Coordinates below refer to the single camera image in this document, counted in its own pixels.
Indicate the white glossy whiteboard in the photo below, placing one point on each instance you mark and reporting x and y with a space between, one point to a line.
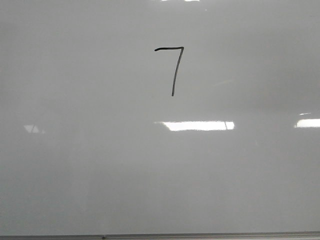
159 116

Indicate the grey aluminium whiteboard frame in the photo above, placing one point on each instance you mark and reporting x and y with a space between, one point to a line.
291 235

